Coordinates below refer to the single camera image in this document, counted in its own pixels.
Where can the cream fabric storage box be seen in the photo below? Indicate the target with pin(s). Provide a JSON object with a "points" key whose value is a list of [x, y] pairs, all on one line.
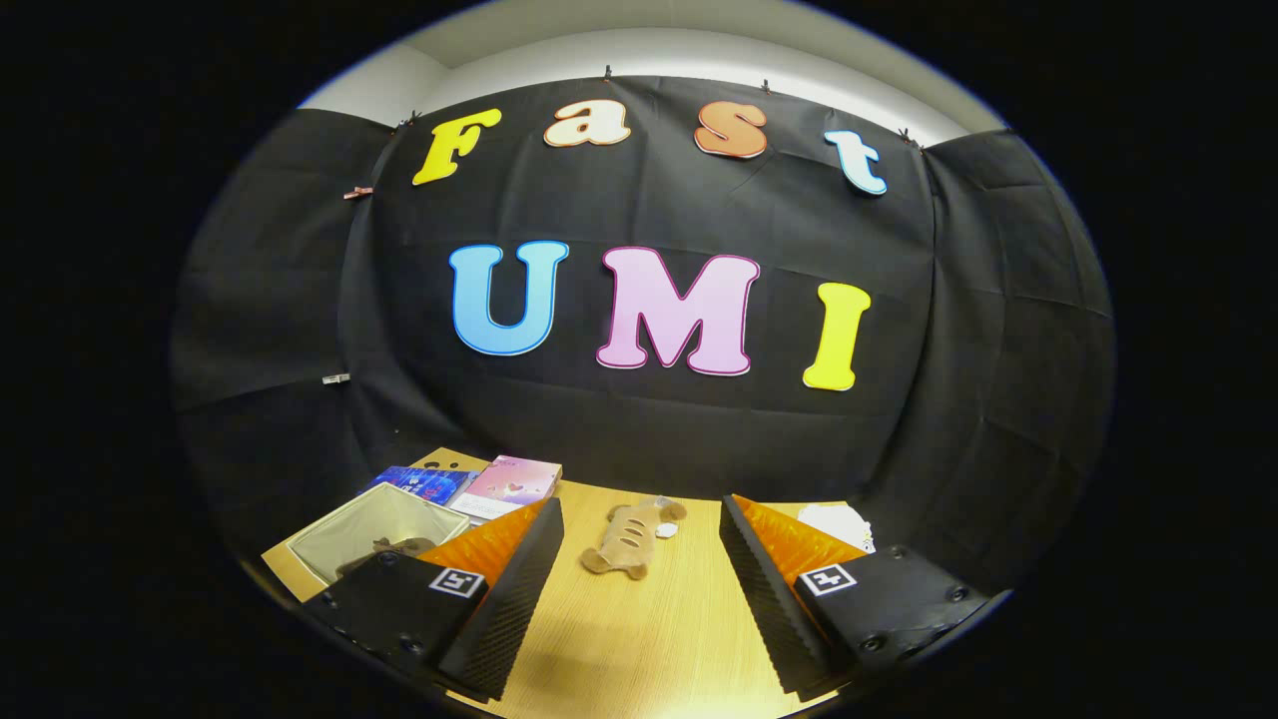
{"points": [[369, 514]]}

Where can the white plush toy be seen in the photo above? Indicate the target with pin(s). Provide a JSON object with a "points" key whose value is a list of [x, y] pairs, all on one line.
{"points": [[834, 521]]}

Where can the black backdrop cloth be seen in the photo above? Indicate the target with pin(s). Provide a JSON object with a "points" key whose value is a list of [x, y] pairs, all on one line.
{"points": [[649, 419]]}

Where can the row of dark cloth clips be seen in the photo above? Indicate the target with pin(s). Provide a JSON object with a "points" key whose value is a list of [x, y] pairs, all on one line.
{"points": [[606, 74]]}

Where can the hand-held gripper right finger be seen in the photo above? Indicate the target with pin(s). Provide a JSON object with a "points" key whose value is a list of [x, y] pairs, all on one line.
{"points": [[774, 604]]}

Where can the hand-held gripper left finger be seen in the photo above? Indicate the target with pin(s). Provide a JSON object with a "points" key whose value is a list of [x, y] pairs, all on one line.
{"points": [[509, 604]]}

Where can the blue book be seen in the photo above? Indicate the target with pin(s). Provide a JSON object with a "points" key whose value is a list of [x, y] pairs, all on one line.
{"points": [[424, 484]]}

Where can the pink book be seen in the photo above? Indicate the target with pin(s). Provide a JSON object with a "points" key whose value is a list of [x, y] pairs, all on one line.
{"points": [[509, 484]]}

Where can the tan bread plush toy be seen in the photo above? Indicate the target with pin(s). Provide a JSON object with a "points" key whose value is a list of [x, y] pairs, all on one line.
{"points": [[624, 539]]}

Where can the copper cloth clip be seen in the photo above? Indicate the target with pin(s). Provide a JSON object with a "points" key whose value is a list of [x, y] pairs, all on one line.
{"points": [[357, 192]]}

